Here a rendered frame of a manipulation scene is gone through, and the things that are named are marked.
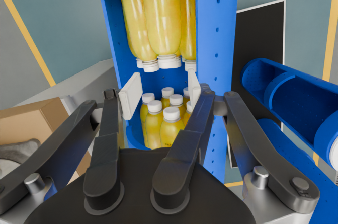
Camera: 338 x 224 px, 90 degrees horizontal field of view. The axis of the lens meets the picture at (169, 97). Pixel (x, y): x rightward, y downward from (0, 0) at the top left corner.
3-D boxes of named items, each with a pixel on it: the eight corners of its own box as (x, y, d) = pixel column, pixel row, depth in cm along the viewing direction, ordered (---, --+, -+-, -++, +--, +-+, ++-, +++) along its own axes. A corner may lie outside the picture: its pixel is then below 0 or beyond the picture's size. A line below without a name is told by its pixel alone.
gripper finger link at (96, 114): (117, 123, 15) (85, 125, 15) (131, 99, 20) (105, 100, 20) (113, 108, 14) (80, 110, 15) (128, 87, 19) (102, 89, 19)
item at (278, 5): (227, 158, 194) (231, 168, 180) (207, 17, 136) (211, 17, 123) (274, 150, 188) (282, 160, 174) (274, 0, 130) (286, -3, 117)
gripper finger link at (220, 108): (203, 103, 14) (240, 101, 14) (196, 82, 19) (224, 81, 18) (203, 119, 15) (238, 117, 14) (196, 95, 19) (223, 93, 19)
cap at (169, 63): (157, 62, 34) (158, 71, 35) (176, 60, 34) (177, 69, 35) (158, 59, 38) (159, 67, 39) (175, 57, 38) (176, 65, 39)
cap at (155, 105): (164, 105, 48) (163, 99, 47) (158, 112, 44) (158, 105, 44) (152, 103, 49) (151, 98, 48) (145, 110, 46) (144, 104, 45)
